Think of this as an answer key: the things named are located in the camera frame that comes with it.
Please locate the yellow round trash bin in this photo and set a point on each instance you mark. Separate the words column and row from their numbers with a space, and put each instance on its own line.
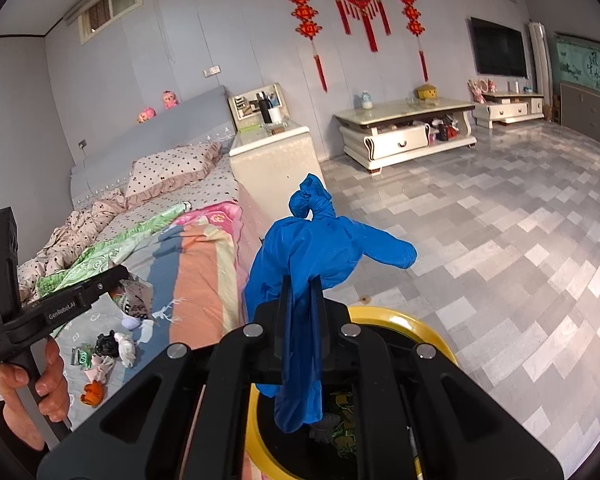
column 390, row 315

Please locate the yellow toy figure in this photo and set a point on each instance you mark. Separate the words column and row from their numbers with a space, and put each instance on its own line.
column 426, row 92

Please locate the crumpled pink tissue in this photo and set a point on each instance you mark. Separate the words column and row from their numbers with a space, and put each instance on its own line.
column 97, row 370

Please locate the cream nightstand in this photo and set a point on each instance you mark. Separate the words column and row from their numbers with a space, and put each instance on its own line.
column 275, row 170

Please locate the small green silver wrapper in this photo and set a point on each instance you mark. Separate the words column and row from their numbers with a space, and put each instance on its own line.
column 82, row 357

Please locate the light green quilt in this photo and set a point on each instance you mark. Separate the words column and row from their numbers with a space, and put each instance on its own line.
column 110, row 250

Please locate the printed plastic wrapper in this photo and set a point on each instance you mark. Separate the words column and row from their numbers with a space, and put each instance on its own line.
column 135, row 300

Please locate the thin black plastic bag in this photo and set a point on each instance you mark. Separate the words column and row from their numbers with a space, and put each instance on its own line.
column 105, row 345

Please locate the grey bed headboard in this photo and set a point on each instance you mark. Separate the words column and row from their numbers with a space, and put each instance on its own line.
column 180, row 125

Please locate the person's left hand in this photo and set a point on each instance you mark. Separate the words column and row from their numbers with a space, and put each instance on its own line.
column 52, row 385

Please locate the wall television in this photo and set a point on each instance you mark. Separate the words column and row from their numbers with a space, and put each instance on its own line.
column 500, row 47

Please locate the long red knot hanging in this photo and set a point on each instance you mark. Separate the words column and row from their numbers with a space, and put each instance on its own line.
column 409, row 7
column 302, row 10

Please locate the white tissue roll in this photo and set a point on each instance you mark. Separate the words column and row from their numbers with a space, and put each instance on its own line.
column 276, row 114

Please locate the person's left forearm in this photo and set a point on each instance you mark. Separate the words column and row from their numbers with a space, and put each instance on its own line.
column 10, row 457

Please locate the dotted pink duvet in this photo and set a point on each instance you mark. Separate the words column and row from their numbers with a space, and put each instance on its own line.
column 75, row 235

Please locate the cream television stand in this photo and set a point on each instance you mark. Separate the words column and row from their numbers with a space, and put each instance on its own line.
column 505, row 109

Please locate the red black items under table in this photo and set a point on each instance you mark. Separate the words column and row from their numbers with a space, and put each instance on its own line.
column 445, row 130

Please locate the green landscape wall painting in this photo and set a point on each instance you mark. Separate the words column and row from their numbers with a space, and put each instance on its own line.
column 590, row 65

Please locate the pink figurine ornament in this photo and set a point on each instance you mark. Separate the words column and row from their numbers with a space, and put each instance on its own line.
column 480, row 90

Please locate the high wall window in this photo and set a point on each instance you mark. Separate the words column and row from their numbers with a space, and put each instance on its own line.
column 110, row 7

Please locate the cream coffee table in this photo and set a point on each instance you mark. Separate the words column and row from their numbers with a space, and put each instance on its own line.
column 400, row 110

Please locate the large purple foam net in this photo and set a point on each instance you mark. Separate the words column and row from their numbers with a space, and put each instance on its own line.
column 130, row 321

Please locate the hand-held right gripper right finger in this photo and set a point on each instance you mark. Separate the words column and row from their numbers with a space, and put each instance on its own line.
column 319, row 310

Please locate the dotted bed sheet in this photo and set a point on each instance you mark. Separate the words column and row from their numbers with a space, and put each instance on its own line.
column 200, row 192

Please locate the black thermos bottle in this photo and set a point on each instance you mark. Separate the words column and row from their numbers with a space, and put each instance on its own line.
column 265, row 107

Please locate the white glove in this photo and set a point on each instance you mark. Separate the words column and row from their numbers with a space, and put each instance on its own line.
column 125, row 351

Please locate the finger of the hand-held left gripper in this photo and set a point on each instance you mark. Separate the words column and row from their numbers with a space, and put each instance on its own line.
column 112, row 276

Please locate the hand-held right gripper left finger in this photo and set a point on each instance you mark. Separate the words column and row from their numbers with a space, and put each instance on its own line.
column 280, row 310

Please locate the white standing air conditioner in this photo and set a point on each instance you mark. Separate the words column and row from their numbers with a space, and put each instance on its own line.
column 540, row 70

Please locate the grey low cabinet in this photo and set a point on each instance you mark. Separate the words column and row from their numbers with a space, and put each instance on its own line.
column 590, row 112

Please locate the small clear bottle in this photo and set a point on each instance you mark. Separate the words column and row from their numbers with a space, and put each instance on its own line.
column 366, row 101

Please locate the dotted pink pillow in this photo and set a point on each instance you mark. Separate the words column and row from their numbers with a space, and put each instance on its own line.
column 175, row 167

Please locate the wall switch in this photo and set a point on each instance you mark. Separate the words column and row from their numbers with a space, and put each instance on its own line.
column 212, row 71

